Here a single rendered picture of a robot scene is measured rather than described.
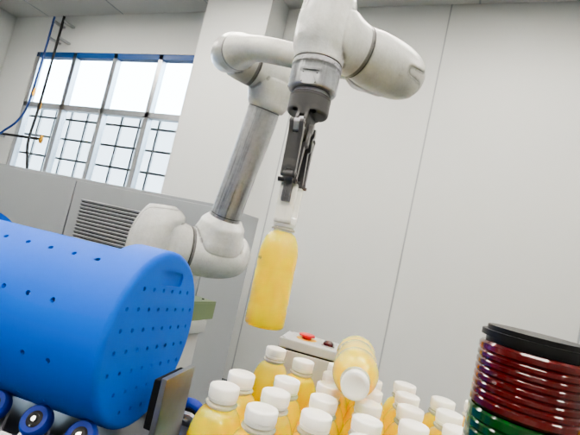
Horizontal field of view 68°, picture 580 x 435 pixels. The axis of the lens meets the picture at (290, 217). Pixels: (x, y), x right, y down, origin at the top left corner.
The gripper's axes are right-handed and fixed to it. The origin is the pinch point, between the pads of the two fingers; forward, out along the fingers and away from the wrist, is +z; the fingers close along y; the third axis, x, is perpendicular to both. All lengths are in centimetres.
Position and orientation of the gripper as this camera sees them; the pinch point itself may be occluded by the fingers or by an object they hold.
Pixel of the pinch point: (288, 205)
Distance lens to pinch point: 76.0
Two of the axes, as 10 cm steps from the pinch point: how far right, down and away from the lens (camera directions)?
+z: -2.0, 9.8, -0.9
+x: 9.6, 1.8, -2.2
